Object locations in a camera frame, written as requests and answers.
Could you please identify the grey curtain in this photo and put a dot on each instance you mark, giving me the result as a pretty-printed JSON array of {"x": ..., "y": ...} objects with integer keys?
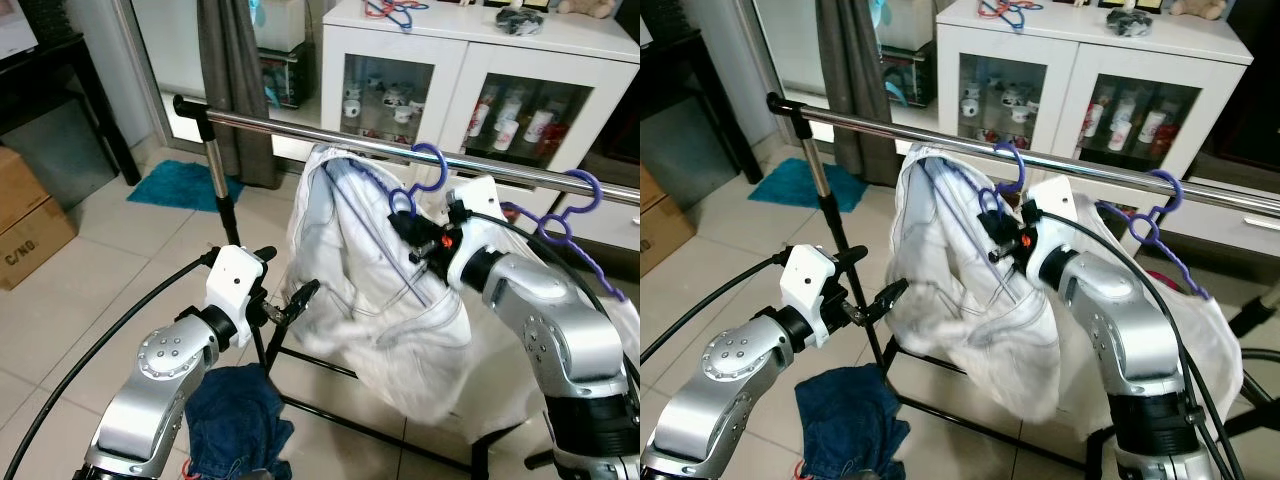
[
  {"x": 855, "y": 90},
  {"x": 235, "y": 90}
]

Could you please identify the red plastic hanger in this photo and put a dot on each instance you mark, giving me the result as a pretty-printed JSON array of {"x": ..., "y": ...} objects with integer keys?
[
  {"x": 375, "y": 12},
  {"x": 990, "y": 12}
]

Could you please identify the black patterned bundle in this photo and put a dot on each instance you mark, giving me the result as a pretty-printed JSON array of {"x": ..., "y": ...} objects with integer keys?
[
  {"x": 520, "y": 22},
  {"x": 1133, "y": 22}
]

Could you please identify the black side table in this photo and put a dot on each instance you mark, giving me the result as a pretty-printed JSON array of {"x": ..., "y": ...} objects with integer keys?
[
  {"x": 690, "y": 80},
  {"x": 50, "y": 75}
]

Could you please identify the teal floor mat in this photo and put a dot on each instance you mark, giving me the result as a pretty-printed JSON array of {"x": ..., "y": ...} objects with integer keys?
[
  {"x": 800, "y": 185},
  {"x": 180, "y": 185}
]

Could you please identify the tan plush toy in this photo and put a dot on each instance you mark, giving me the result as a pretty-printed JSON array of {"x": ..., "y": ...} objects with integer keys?
[
  {"x": 585, "y": 8},
  {"x": 1198, "y": 8}
]

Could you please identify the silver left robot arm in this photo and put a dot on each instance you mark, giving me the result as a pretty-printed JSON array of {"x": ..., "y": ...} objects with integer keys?
[
  {"x": 160, "y": 360},
  {"x": 735, "y": 360}
]

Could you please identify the chrome clothes rack rail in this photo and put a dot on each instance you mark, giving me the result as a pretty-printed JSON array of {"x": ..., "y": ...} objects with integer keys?
[
  {"x": 900, "y": 127},
  {"x": 280, "y": 127}
]

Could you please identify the black clothes rack stand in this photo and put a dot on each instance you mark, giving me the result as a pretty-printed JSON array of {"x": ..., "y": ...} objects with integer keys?
[
  {"x": 820, "y": 190},
  {"x": 223, "y": 190}
]

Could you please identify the blue denim cloth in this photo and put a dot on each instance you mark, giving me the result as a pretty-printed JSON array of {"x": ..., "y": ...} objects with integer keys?
[
  {"x": 855, "y": 420},
  {"x": 235, "y": 420}
]

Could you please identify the white glass door cabinet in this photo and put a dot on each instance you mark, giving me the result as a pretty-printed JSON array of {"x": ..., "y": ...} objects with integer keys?
[
  {"x": 455, "y": 65},
  {"x": 1070, "y": 65}
]

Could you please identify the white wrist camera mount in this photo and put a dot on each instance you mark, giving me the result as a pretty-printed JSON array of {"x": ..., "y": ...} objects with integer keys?
[
  {"x": 235, "y": 280},
  {"x": 480, "y": 235},
  {"x": 1055, "y": 240},
  {"x": 808, "y": 285}
]

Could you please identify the white garment dark seams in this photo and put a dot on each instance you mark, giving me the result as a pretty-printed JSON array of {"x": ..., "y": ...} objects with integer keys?
[
  {"x": 350, "y": 290},
  {"x": 950, "y": 290}
]

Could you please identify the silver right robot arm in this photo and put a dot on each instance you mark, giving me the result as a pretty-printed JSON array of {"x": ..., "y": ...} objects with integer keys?
[
  {"x": 550, "y": 330},
  {"x": 1130, "y": 340}
]

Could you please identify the purple plastic hanger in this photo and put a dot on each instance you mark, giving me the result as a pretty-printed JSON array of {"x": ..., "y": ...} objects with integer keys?
[
  {"x": 443, "y": 168},
  {"x": 1021, "y": 165},
  {"x": 598, "y": 190},
  {"x": 1179, "y": 190}
]

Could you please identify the blue plastic hanger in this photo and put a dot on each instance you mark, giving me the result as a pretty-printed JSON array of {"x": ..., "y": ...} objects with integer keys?
[
  {"x": 405, "y": 20},
  {"x": 1020, "y": 18}
]

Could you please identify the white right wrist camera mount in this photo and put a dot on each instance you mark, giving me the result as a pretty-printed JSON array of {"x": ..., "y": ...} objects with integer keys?
[
  {"x": 480, "y": 235},
  {"x": 1055, "y": 240}
]

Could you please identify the plain brown cardboard box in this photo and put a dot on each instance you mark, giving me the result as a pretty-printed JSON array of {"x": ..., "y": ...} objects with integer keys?
[
  {"x": 650, "y": 190},
  {"x": 20, "y": 180}
]

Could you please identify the printed brown cardboard box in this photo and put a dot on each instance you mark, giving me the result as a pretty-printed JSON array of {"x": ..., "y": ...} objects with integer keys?
[
  {"x": 670, "y": 245},
  {"x": 35, "y": 250}
]

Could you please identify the plain white garment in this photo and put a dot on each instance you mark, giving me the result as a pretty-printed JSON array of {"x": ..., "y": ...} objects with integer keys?
[
  {"x": 625, "y": 330},
  {"x": 1215, "y": 340}
]

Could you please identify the white red bottle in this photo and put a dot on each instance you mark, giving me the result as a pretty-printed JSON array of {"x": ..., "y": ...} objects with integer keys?
[
  {"x": 481, "y": 118},
  {"x": 1127, "y": 130},
  {"x": 507, "y": 130},
  {"x": 1157, "y": 127},
  {"x": 1101, "y": 118},
  {"x": 540, "y": 125}
]

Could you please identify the white mug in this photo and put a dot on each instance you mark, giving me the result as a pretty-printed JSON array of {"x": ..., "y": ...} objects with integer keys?
[
  {"x": 353, "y": 105},
  {"x": 972, "y": 105},
  {"x": 1017, "y": 105},
  {"x": 400, "y": 105}
]

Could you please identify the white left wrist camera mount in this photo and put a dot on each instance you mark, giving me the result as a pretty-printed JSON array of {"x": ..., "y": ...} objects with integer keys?
[
  {"x": 808, "y": 285},
  {"x": 235, "y": 280}
]

